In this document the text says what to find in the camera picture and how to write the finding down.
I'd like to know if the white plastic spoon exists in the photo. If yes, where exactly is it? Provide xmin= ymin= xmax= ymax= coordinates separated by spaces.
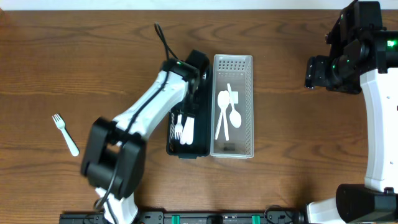
xmin=227 ymin=83 xmax=242 ymax=128
xmin=217 ymin=90 xmax=229 ymax=141
xmin=215 ymin=101 xmax=223 ymax=140

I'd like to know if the white plastic fork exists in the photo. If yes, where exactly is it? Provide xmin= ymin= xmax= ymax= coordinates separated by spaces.
xmin=174 ymin=114 xmax=183 ymax=140
xmin=52 ymin=114 xmax=80 ymax=157
xmin=180 ymin=117 xmax=195 ymax=145

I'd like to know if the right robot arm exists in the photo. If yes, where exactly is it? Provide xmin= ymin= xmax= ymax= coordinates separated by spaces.
xmin=305 ymin=24 xmax=397 ymax=223

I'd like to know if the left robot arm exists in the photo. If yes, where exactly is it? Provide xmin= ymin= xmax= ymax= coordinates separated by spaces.
xmin=80 ymin=58 xmax=210 ymax=223

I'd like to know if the clear perforated plastic basket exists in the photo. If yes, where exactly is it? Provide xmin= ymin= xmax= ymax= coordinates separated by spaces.
xmin=210 ymin=54 xmax=254 ymax=159

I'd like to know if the dark green plastic basket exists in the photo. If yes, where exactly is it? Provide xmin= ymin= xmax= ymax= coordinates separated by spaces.
xmin=166 ymin=65 xmax=213 ymax=159

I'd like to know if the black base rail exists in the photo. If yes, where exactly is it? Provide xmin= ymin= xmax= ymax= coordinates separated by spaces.
xmin=58 ymin=206 xmax=308 ymax=224

